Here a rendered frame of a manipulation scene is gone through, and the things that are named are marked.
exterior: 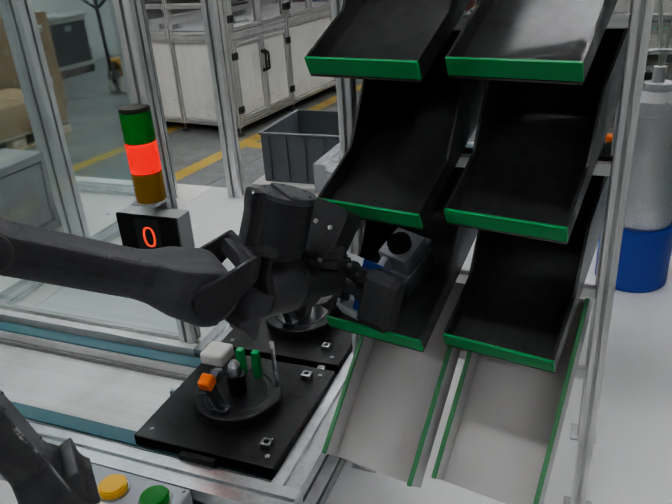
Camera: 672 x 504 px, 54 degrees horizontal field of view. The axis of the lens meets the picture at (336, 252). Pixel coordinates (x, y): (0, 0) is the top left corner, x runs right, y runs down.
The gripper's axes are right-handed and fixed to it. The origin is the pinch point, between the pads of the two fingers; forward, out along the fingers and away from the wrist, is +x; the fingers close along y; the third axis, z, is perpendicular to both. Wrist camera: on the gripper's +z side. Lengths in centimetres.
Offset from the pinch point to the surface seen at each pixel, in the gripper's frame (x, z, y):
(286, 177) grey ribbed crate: 164, -32, 158
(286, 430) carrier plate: 9.2, -31.5, 12.1
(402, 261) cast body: 6.1, 1.3, -2.3
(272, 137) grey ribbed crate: 157, -16, 164
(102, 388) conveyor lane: 4, -43, 52
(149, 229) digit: 5.5, -10.1, 46.0
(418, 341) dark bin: 3.4, -6.2, -8.4
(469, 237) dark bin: 16.1, 4.7, -5.4
